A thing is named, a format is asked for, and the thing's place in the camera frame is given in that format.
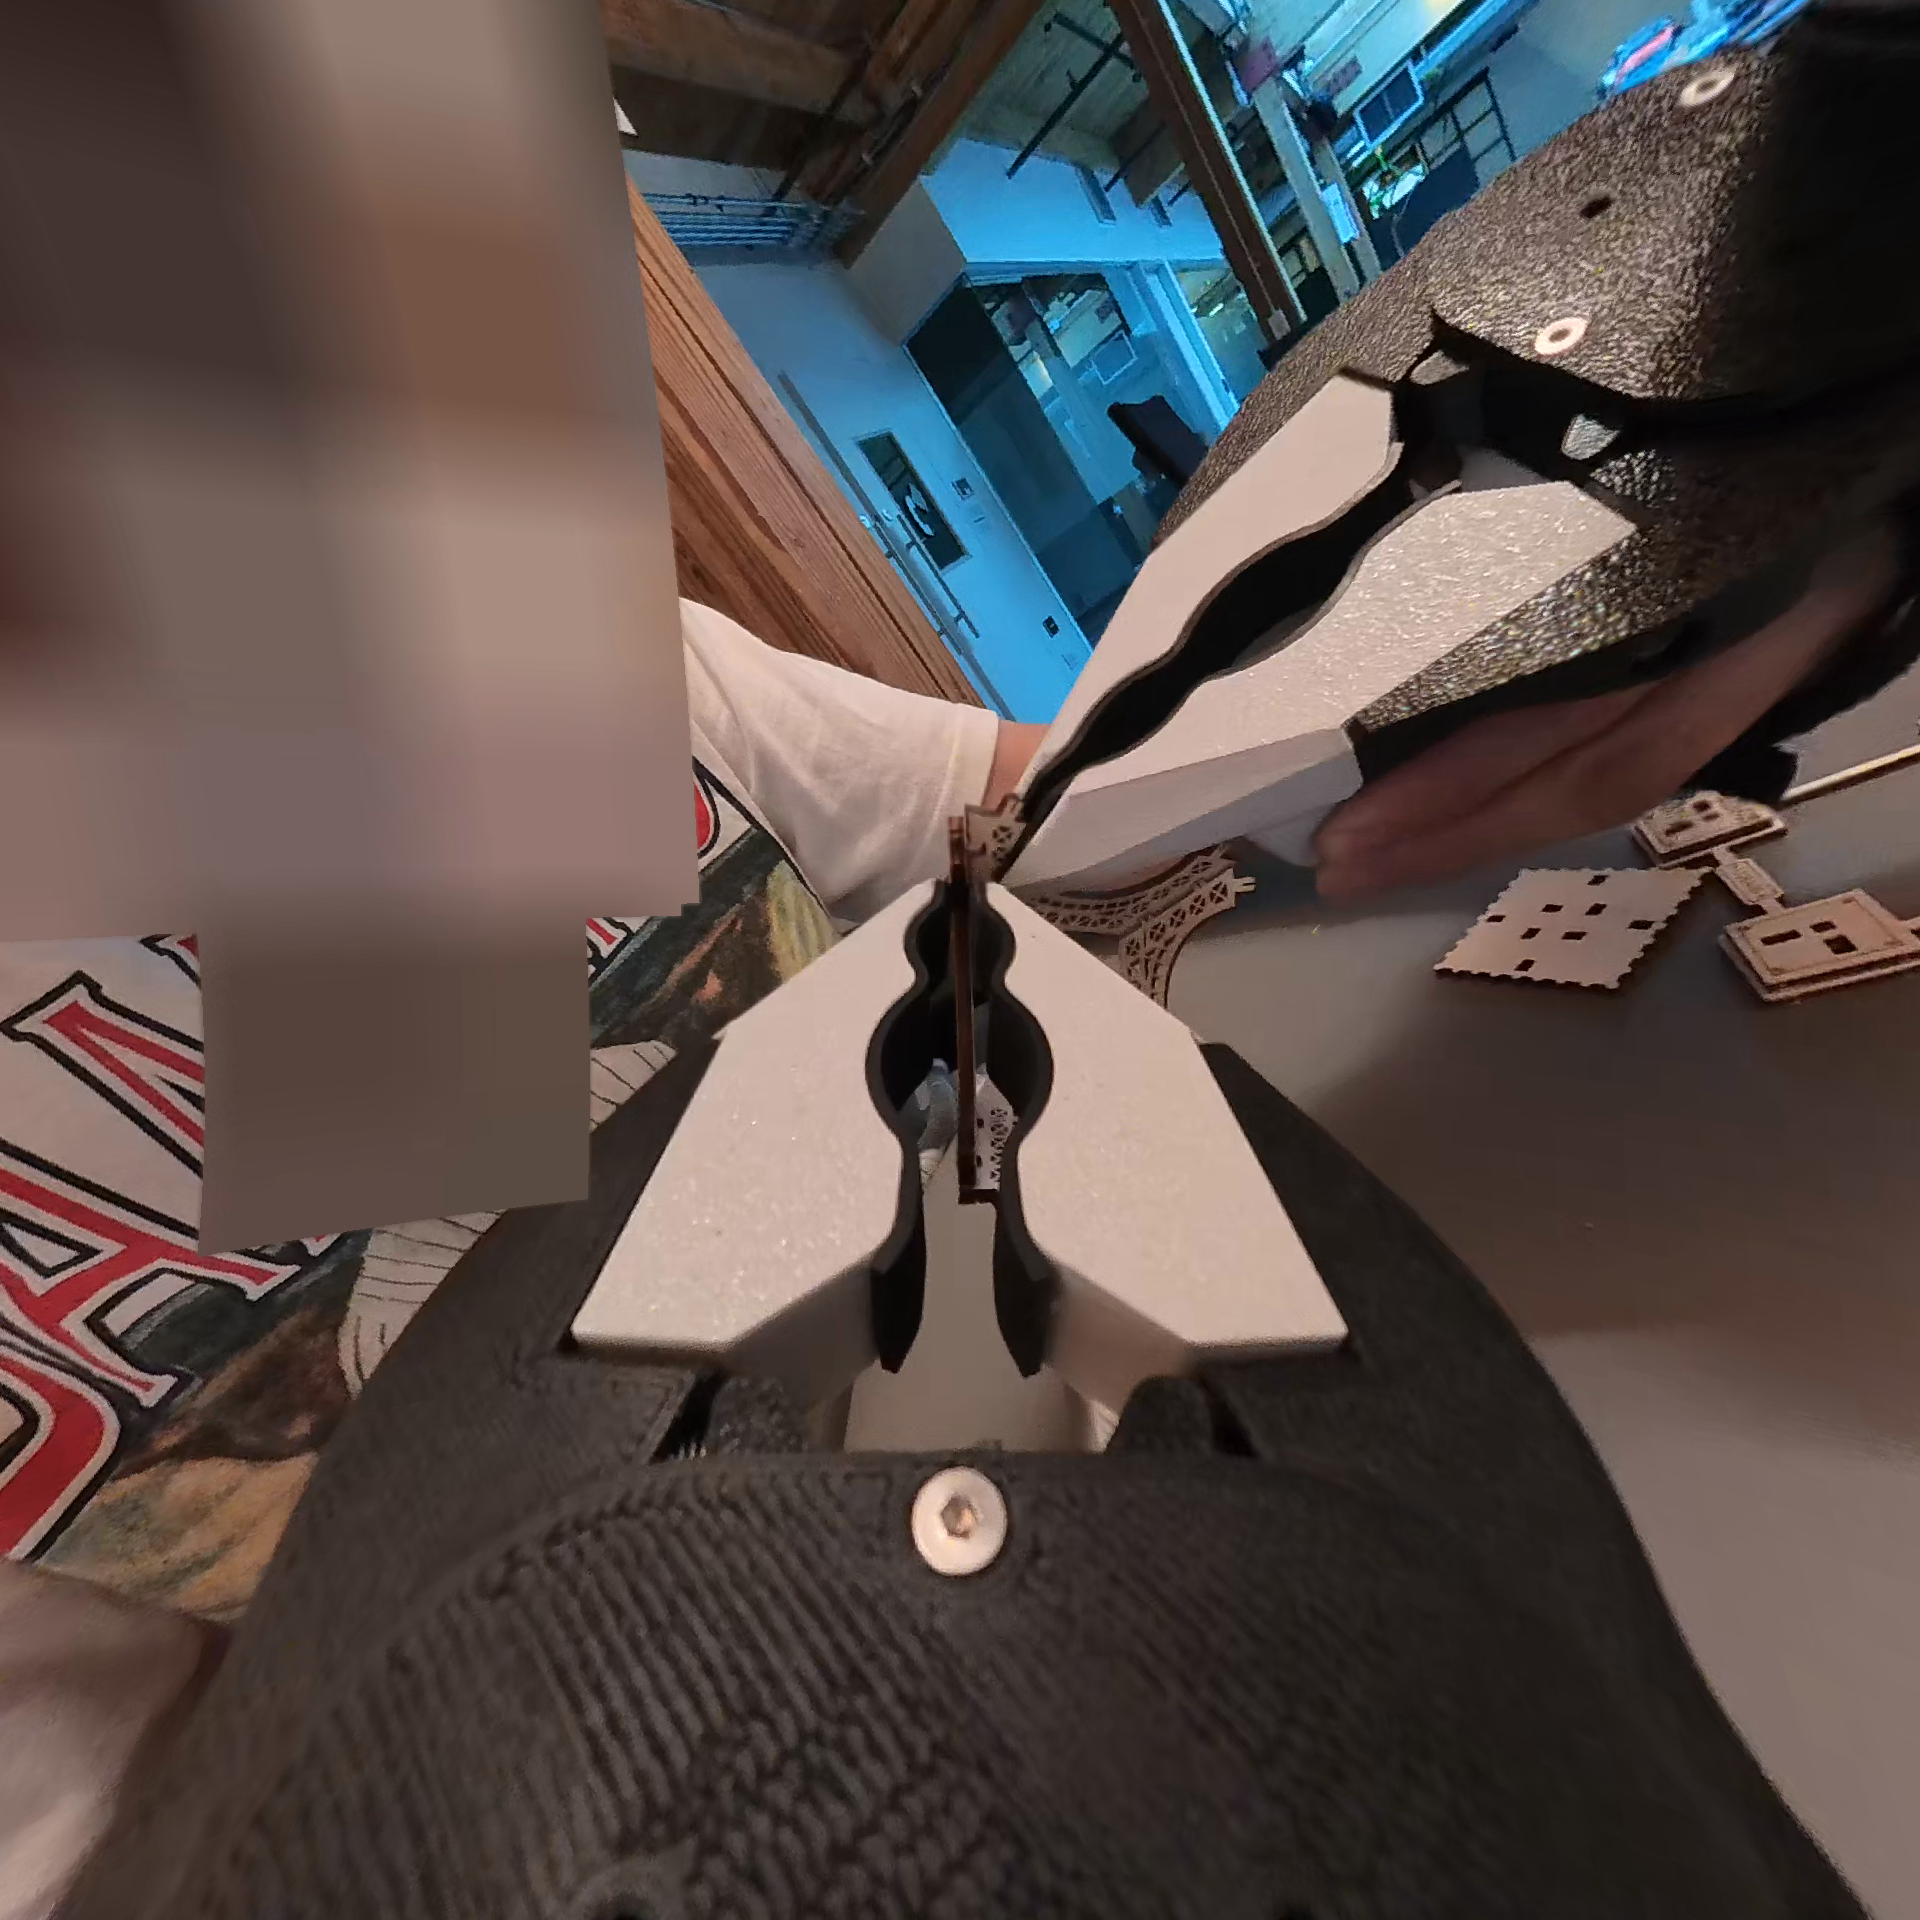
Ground wooden lattice tower puzzle piece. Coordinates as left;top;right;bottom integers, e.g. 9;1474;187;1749
960;799;1260;1010

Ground black office chair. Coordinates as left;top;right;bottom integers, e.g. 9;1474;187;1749
1105;393;1211;486

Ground thin wooden stick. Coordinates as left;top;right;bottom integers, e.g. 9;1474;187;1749
1784;746;1920;807

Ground white desk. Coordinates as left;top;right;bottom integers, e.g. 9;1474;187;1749
1170;659;1920;1920

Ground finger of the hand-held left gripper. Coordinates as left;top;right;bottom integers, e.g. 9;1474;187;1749
1018;369;1421;818
1024;455;1642;889

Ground square wooden puzzle plate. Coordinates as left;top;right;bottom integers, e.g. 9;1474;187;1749
1434;862;1708;993

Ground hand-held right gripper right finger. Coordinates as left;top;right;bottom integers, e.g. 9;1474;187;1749
979;882;1349;1408

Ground white printed t-shirt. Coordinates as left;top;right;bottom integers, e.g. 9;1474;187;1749
0;597;1004;1625

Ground wooden lattice arch puzzle piece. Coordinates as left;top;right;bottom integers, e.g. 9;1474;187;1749
945;825;1024;1208

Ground small wooden platform piece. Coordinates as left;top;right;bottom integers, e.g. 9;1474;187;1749
1629;790;1789;874
1720;889;1920;1008

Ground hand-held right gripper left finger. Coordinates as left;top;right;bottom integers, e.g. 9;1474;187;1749
569;882;950;1414

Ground person's left hand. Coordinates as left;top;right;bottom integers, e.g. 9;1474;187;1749
1316;533;1920;904

